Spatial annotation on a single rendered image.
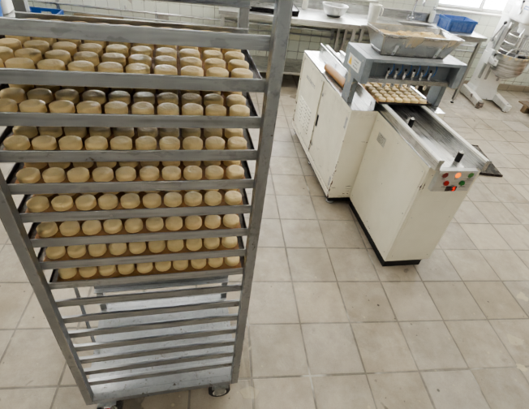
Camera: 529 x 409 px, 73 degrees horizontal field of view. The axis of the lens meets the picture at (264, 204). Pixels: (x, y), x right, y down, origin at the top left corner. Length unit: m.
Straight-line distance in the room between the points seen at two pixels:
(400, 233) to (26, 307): 2.20
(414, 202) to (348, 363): 0.97
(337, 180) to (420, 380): 1.45
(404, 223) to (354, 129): 0.75
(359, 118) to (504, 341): 1.63
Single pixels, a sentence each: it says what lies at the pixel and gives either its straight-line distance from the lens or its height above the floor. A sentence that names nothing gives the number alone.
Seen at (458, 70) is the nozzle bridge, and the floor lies 1.14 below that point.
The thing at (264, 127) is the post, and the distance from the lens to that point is 0.85.
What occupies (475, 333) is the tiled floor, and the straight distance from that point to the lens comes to 2.61.
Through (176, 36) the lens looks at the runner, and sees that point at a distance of 0.79.
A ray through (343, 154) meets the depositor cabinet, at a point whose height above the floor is 0.49.
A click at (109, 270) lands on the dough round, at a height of 0.88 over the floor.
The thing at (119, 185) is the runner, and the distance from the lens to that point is 0.96.
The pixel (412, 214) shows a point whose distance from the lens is 2.33.
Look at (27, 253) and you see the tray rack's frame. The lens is 1.13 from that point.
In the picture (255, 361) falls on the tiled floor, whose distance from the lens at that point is 2.04.
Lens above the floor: 1.80
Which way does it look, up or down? 39 degrees down
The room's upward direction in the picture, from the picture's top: 8 degrees clockwise
